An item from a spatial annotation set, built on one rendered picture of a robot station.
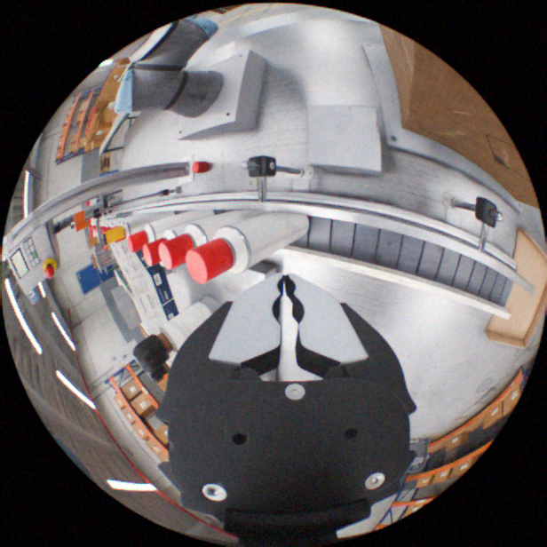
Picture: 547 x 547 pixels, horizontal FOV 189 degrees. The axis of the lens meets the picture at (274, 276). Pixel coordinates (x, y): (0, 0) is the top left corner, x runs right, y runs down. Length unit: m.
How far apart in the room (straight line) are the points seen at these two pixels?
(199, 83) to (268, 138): 0.22
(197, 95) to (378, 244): 0.46
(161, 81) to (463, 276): 0.62
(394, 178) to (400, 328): 0.30
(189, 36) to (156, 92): 0.14
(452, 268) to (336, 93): 0.36
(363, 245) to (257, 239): 0.17
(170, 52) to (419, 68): 0.35
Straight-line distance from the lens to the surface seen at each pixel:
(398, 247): 0.30
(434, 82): 0.20
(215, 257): 0.16
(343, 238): 0.30
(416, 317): 0.42
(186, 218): 0.40
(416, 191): 0.35
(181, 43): 0.41
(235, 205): 0.28
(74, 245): 8.26
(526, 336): 0.77
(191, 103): 0.46
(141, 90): 0.42
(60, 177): 8.27
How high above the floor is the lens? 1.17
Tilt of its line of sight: 49 degrees down
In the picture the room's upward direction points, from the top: 128 degrees counter-clockwise
